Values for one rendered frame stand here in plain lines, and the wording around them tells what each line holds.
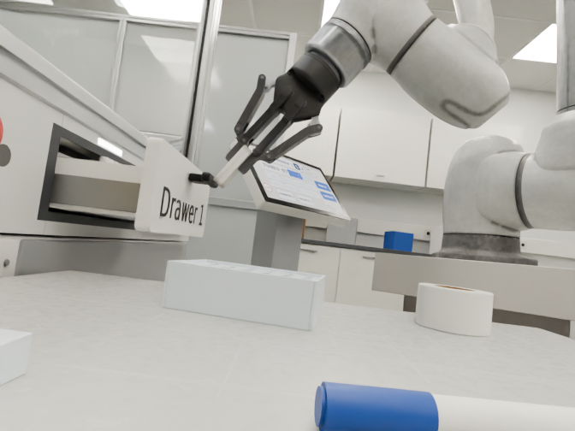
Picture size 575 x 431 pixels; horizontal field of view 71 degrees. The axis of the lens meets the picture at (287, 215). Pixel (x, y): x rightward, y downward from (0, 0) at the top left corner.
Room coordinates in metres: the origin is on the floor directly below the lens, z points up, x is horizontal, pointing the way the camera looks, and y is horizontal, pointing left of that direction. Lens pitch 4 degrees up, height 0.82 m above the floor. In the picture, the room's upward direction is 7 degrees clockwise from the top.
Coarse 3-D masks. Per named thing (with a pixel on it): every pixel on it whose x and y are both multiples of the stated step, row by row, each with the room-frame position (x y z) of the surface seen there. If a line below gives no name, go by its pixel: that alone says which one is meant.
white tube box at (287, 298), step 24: (168, 264) 0.33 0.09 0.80; (192, 264) 0.33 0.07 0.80; (216, 264) 0.40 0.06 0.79; (240, 264) 0.40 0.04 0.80; (168, 288) 0.33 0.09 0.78; (192, 288) 0.33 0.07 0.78; (216, 288) 0.32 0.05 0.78; (240, 288) 0.32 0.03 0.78; (264, 288) 0.31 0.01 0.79; (288, 288) 0.31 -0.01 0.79; (312, 288) 0.31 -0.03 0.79; (216, 312) 0.32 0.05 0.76; (240, 312) 0.32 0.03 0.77; (264, 312) 0.31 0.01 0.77; (288, 312) 0.31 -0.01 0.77; (312, 312) 0.31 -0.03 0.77
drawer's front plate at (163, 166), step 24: (168, 144) 0.48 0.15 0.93; (144, 168) 0.45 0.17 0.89; (168, 168) 0.49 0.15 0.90; (192, 168) 0.60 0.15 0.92; (144, 192) 0.45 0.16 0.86; (168, 192) 0.50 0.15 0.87; (192, 192) 0.62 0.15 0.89; (144, 216) 0.45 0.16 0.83; (168, 216) 0.52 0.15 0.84; (192, 216) 0.64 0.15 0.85
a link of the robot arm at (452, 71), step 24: (456, 0) 0.68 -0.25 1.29; (480, 0) 0.65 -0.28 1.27; (432, 24) 0.55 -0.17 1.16; (456, 24) 0.60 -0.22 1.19; (480, 24) 0.62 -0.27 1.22; (432, 48) 0.54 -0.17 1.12; (456, 48) 0.54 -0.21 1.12; (480, 48) 0.55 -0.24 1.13; (408, 72) 0.57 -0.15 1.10; (432, 72) 0.55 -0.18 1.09; (456, 72) 0.54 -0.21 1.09; (480, 72) 0.54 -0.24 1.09; (432, 96) 0.57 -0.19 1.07; (456, 96) 0.56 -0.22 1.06; (480, 96) 0.55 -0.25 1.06; (504, 96) 0.56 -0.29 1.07; (456, 120) 0.59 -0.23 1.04; (480, 120) 0.58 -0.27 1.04
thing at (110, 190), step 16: (64, 160) 0.47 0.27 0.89; (80, 160) 0.47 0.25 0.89; (64, 176) 0.47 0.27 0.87; (80, 176) 0.47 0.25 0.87; (96, 176) 0.47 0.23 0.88; (112, 176) 0.47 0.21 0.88; (128, 176) 0.47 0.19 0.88; (64, 192) 0.47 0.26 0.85; (80, 192) 0.47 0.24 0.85; (96, 192) 0.47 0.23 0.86; (112, 192) 0.47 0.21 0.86; (128, 192) 0.47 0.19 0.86; (64, 208) 0.47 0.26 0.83; (80, 208) 0.47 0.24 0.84; (96, 208) 0.47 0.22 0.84; (112, 208) 0.47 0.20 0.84; (128, 208) 0.47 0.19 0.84
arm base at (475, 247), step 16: (448, 240) 0.86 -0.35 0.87; (464, 240) 0.83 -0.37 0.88; (480, 240) 0.81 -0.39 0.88; (496, 240) 0.80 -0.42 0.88; (512, 240) 0.81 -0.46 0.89; (432, 256) 0.97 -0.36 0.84; (448, 256) 0.81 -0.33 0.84; (464, 256) 0.81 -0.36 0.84; (480, 256) 0.80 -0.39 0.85; (496, 256) 0.80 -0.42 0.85; (512, 256) 0.79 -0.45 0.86
